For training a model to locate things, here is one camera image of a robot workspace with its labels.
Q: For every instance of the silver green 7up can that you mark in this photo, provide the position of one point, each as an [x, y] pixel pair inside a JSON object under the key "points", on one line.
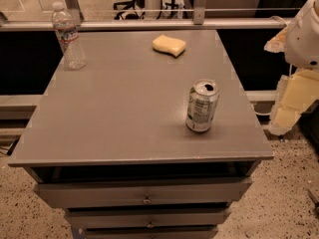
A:
{"points": [[202, 102]]}

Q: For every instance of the metal railing frame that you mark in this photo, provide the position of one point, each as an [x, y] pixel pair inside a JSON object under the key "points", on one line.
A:
{"points": [[29, 15]]}

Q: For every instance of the clear plastic water bottle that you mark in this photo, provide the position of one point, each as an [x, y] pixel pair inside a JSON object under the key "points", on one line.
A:
{"points": [[68, 37]]}

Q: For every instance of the bottom grey drawer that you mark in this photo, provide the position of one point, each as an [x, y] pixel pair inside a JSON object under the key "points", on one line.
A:
{"points": [[196, 232]]}

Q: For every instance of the yellow sponge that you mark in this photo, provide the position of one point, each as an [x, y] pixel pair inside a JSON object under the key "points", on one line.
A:
{"points": [[169, 45]]}

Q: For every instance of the grey drawer cabinet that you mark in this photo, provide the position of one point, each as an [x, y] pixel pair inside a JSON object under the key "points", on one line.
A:
{"points": [[122, 118]]}

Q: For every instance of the black office chair base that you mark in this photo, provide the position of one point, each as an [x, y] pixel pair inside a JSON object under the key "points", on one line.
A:
{"points": [[130, 10]]}

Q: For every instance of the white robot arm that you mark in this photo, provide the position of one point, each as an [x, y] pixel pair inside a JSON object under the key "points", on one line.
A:
{"points": [[302, 37]]}

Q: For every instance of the top grey drawer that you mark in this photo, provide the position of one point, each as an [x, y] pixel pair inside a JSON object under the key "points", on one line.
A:
{"points": [[139, 193]]}

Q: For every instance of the grey drawer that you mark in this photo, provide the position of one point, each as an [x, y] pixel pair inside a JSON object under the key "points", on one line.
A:
{"points": [[196, 232], [139, 193], [148, 218]]}

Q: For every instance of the yellow foam padding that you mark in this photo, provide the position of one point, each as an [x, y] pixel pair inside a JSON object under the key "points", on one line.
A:
{"points": [[294, 96]]}

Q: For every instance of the middle grey drawer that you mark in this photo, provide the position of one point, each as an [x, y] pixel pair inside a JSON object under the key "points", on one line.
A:
{"points": [[148, 218]]}

